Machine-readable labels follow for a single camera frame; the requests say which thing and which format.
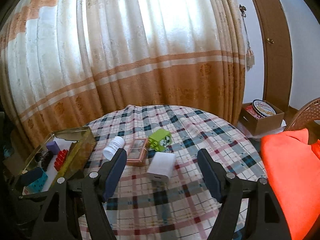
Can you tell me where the white plastic bottle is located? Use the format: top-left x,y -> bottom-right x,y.
103,136 -> 125,160

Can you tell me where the brown wicker chair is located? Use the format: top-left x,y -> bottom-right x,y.
284,98 -> 320,132

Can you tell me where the purple cube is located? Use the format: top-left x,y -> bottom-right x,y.
46,141 -> 60,153

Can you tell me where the teal cloth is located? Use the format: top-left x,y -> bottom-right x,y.
2,142 -> 13,159

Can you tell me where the white paper liner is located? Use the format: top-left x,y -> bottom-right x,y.
22,136 -> 80,195

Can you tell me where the brown wooden door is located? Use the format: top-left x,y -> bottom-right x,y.
244,0 -> 293,110

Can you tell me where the red packet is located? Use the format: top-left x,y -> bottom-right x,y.
244,105 -> 260,118

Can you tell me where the white power adapter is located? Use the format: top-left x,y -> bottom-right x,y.
147,152 -> 176,183

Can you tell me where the round cookie tin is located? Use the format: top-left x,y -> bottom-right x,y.
252,99 -> 277,117

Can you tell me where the red toy brick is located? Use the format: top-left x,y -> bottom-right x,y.
53,149 -> 69,172

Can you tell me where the gold metal tin box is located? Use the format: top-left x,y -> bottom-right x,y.
11,126 -> 97,200

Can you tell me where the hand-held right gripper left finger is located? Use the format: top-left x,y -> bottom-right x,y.
30,148 -> 127,240

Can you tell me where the green toy brick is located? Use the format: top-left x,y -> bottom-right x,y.
148,129 -> 172,152

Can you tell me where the black patterned hair clip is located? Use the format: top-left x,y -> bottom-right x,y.
34,150 -> 56,169

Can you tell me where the brown cardboard box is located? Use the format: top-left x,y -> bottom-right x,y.
240,102 -> 285,135

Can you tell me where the teal toy brick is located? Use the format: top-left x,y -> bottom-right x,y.
20,167 -> 48,193

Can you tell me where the orange cushion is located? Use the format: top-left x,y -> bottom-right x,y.
260,127 -> 320,240

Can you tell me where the plaid tablecloth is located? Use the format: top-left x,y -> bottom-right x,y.
77,104 -> 267,240

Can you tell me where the cream and orange curtain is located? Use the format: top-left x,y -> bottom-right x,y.
0,0 -> 247,153

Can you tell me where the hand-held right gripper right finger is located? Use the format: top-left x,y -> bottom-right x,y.
197,148 -> 292,240

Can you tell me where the curtain tassel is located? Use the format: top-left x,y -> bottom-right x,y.
239,4 -> 256,72

